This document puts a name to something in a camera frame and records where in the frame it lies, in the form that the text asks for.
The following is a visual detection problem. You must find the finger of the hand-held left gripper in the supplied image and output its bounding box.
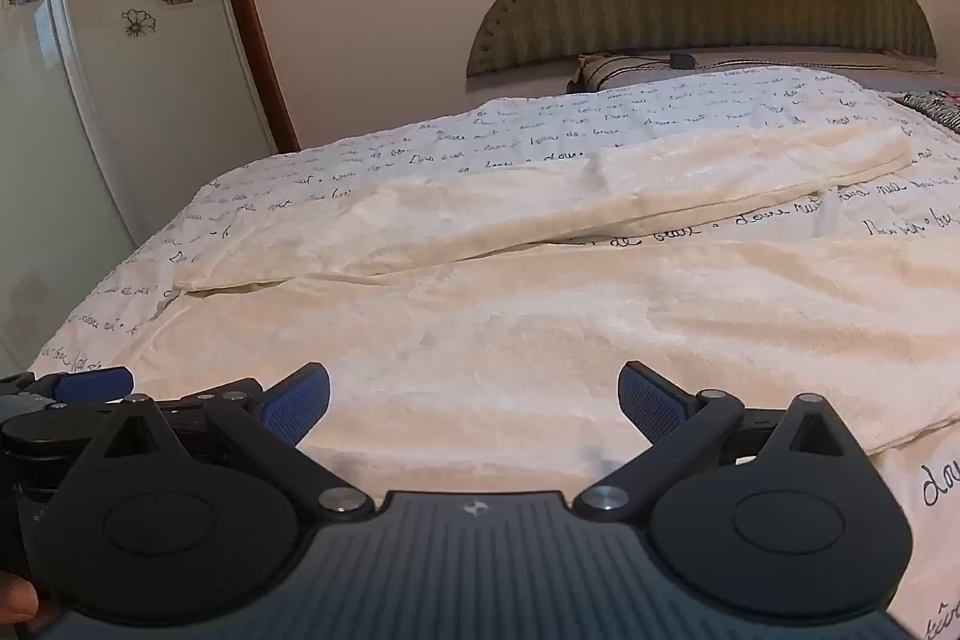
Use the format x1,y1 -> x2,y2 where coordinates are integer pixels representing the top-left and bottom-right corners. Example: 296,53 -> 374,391
52,366 -> 135,403

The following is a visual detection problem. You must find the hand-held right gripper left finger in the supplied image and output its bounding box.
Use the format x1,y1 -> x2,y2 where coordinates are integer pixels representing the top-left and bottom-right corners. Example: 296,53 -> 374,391
79,361 -> 376,524

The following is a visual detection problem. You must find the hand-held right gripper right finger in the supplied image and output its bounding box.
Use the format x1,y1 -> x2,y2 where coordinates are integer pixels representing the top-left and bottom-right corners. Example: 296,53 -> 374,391
574,361 -> 876,522

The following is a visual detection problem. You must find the person's left hand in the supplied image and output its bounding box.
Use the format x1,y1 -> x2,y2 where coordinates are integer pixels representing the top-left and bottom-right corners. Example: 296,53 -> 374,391
0,572 -> 41,627

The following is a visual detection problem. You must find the curved glass shower partition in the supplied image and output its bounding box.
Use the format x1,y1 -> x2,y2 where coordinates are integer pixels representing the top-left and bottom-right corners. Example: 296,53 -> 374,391
0,0 -> 292,378

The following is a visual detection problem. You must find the white script-print quilt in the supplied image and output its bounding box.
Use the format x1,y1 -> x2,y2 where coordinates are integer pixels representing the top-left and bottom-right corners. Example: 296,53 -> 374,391
30,64 -> 960,640

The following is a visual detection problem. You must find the striped pillow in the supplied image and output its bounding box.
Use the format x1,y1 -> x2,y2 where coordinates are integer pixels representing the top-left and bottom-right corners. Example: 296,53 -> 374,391
566,52 -> 942,95

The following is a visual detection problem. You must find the patterned dark cloth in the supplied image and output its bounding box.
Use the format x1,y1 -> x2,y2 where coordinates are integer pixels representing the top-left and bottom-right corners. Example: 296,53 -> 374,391
889,89 -> 960,135

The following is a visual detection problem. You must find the brown wooden door frame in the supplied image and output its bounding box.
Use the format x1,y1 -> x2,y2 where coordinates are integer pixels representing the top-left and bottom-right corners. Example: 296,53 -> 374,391
200,0 -> 302,154

